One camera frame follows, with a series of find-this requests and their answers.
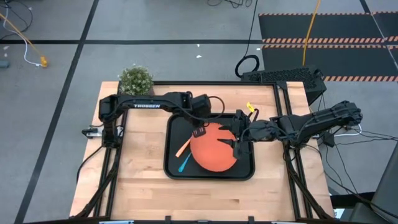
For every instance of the small grey floor object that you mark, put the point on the small grey floor object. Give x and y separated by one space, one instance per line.
3 64

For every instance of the silver arm base bracket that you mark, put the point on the silver arm base bracket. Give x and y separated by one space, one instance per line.
91 133

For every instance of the black aluminium table frame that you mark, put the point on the black aluminium table frame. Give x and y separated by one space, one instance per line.
217 83

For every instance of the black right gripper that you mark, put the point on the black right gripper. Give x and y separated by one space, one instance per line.
244 133

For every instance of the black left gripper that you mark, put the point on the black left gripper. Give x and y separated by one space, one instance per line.
202 105

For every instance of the plant in striped pot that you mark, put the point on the plant in striped pot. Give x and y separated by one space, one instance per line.
136 79

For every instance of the dark grey angled panel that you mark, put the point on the dark grey angled panel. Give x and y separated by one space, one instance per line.
388 193

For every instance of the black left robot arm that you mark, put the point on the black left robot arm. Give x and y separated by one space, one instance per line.
146 104

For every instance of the black plastic tray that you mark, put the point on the black plastic tray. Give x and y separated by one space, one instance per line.
175 133

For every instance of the orange plastic plate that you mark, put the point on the orange plastic plate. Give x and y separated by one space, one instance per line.
211 152

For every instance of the black hazard-striped floor mat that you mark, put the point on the black hazard-striped floor mat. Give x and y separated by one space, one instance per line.
326 28

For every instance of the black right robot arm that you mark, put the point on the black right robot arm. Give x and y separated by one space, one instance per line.
326 116

